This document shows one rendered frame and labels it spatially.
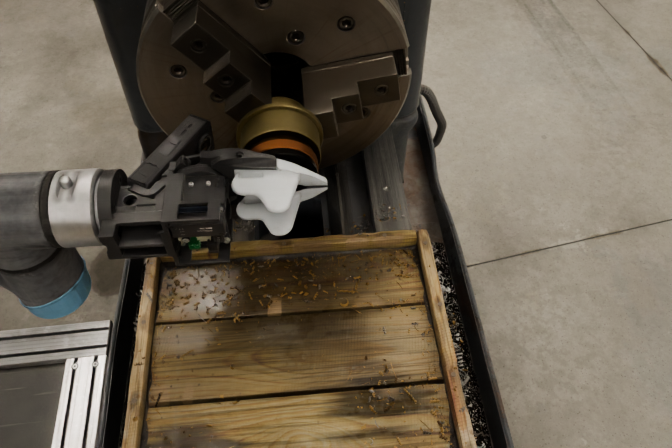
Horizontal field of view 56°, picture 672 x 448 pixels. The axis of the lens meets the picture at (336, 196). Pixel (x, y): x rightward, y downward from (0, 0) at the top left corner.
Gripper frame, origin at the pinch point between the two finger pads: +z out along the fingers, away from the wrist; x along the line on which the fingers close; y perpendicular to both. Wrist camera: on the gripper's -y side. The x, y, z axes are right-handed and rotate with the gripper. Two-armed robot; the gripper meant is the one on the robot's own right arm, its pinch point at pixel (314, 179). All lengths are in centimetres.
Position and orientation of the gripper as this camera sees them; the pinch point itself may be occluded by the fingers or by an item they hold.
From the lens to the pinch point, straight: 62.9
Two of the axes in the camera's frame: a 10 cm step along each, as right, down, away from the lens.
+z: 10.0, -0.5, 0.4
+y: 0.7, 7.7, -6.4
